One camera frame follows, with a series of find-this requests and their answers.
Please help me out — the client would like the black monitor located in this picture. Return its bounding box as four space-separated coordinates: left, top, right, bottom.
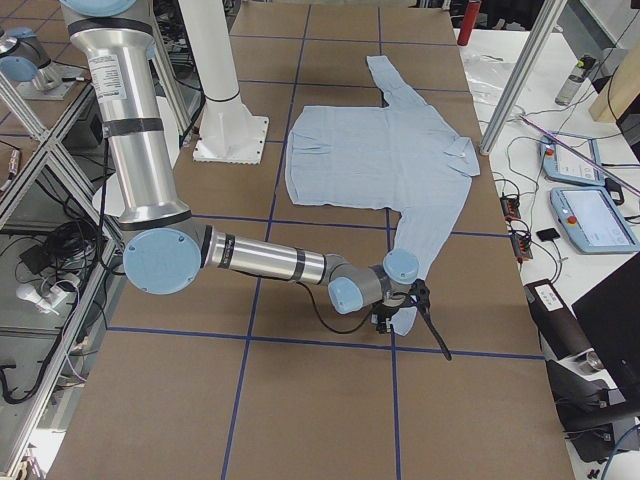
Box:
572 255 639 399

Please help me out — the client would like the clear water bottle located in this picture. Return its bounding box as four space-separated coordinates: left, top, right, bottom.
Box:
555 54 598 106

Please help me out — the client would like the red circuit board upper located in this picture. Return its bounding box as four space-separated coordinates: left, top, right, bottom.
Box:
500 195 521 221

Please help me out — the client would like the light blue button-up shirt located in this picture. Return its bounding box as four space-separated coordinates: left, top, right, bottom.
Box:
284 54 481 337

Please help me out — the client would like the aluminium frame post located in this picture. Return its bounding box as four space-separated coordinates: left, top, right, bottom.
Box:
479 0 567 156

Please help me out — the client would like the lower teach pendant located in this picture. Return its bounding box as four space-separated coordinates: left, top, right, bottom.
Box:
549 186 639 254

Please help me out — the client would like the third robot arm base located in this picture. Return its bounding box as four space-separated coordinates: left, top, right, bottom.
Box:
1 27 75 101

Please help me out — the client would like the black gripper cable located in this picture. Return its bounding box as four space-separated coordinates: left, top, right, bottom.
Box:
294 282 381 335

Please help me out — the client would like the red circuit board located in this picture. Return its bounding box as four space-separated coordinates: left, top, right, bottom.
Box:
510 231 533 264
500 195 521 221

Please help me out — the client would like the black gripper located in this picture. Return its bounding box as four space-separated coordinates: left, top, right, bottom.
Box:
371 279 452 361

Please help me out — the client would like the teach pendant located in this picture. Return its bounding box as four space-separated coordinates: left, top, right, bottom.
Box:
540 131 605 187
549 186 639 254

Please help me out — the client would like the aluminium frame rail left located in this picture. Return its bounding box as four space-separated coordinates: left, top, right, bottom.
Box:
1 80 122 479

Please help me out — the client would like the wooden board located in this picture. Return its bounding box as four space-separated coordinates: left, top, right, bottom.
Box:
589 43 640 123

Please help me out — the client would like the upper teach pendant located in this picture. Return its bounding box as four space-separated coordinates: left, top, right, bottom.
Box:
540 131 605 187

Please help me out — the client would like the black labelled box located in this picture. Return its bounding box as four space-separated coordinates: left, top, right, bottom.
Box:
523 279 592 359

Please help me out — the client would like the red bottle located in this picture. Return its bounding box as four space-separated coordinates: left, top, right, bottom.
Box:
457 0 482 46

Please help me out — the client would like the white camera pole base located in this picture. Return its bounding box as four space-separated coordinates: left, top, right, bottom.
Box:
179 0 269 164

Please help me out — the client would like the white power strip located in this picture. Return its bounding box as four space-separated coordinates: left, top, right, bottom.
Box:
16 280 78 316

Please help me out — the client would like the small black device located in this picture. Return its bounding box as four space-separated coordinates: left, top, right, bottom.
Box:
536 228 561 243

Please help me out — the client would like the red circuit board lower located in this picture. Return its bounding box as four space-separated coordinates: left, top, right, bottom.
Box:
510 231 533 264

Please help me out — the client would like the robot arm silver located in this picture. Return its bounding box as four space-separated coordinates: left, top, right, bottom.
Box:
62 1 430 333

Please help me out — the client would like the black monitor stand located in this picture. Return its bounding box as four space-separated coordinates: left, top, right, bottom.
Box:
546 360 639 462

